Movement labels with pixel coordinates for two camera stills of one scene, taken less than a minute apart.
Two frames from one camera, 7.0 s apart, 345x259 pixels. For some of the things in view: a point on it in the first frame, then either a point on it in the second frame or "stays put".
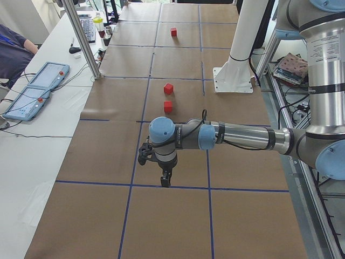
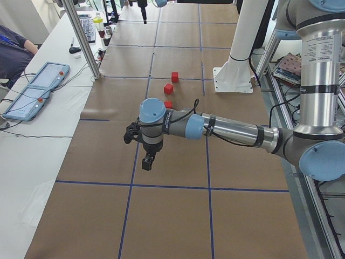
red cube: x=173 y=31 → x=174 y=77
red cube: x=168 y=89 stays put
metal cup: x=109 y=30 stays put
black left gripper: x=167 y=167 → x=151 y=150
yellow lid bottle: x=98 y=21 stays put
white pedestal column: x=234 y=75 stays put
